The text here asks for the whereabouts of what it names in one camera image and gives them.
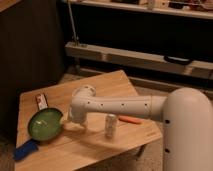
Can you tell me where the small white bottle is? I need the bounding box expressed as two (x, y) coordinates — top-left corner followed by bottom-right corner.
(105, 114), (117, 138)

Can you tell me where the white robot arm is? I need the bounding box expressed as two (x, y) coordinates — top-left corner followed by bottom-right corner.
(69, 85), (213, 171)

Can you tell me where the orange carrot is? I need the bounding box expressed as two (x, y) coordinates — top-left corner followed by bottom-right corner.
(119, 116), (142, 124)

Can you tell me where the red white snack packet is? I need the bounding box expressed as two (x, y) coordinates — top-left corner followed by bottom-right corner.
(36, 94), (48, 110)

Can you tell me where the wooden table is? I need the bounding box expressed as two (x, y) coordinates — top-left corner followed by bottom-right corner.
(15, 71), (162, 171)

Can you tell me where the green bowl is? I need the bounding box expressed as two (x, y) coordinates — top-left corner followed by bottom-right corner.
(27, 108), (63, 141)

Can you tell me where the metal stand pole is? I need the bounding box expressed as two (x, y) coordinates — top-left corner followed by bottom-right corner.
(67, 0), (80, 46)

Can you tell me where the blue sponge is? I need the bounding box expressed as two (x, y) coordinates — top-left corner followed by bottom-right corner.
(13, 139), (38, 161)

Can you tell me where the white lower shelf board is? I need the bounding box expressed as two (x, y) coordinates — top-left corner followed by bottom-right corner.
(65, 42), (213, 80)

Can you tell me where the upper shelf board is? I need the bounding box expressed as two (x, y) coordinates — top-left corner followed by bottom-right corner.
(61, 0), (213, 20)

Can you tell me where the black handle on shelf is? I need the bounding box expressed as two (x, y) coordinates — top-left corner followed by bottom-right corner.
(164, 56), (193, 65)

